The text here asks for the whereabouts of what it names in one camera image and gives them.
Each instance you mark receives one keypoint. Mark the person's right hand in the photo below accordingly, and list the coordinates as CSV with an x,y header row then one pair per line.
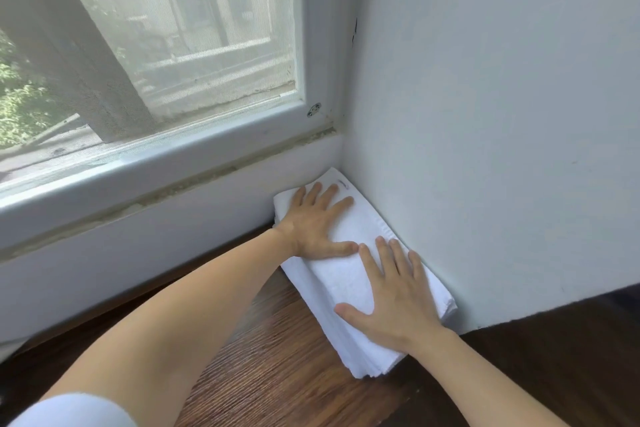
x,y
402,309

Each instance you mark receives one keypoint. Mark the person's left hand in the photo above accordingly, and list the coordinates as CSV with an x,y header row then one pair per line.
x,y
310,229

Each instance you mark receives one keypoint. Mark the person's left thumb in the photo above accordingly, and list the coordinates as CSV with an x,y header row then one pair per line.
x,y
342,249

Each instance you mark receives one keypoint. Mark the person's left little finger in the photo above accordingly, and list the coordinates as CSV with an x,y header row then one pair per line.
x,y
298,196

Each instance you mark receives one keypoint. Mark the person's left middle finger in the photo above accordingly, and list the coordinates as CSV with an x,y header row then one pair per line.
x,y
327,195

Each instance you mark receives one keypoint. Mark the person's right middle finger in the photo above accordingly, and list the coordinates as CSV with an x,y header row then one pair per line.
x,y
387,259

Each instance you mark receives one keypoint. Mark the person's right thumb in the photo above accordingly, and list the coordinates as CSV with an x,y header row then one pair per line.
x,y
352,316

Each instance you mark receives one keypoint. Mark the person's right little finger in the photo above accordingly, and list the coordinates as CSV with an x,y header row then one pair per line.
x,y
419,269

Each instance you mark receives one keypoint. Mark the white towel stack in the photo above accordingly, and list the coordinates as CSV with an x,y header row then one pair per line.
x,y
340,281

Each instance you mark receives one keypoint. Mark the person's left forearm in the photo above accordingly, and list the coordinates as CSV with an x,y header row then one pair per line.
x,y
190,316

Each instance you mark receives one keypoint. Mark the person's right forearm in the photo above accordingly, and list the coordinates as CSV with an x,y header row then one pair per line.
x,y
480,381

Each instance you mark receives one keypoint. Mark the window mesh screen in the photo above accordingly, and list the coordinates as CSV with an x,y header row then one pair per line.
x,y
210,26

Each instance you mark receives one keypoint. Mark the pale building outside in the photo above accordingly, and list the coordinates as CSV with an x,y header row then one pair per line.
x,y
215,16

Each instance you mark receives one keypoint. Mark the grey concrete pillar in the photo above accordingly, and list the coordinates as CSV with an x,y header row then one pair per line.
x,y
75,51

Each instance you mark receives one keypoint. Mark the white sleeve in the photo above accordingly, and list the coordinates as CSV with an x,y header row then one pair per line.
x,y
75,411

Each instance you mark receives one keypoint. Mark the green tree foliage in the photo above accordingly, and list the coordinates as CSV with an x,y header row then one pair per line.
x,y
20,101

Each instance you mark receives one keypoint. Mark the white window frame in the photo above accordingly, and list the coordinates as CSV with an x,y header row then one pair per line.
x,y
200,151

